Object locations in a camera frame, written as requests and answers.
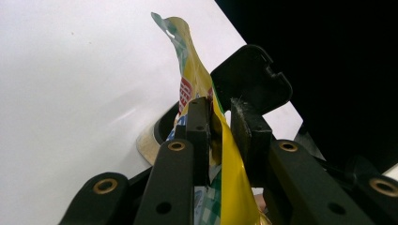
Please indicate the glass jar with black lid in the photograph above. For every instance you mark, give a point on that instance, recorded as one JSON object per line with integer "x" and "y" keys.
{"x": 250, "y": 75}

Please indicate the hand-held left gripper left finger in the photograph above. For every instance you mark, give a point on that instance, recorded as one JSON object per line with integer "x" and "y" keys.
{"x": 200, "y": 137}

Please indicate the yellow seasoning packet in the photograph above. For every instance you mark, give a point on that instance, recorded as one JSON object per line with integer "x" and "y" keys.
{"x": 234, "y": 175}

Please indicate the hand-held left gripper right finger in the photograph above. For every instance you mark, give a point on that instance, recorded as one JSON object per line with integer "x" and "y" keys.
{"x": 253, "y": 146}

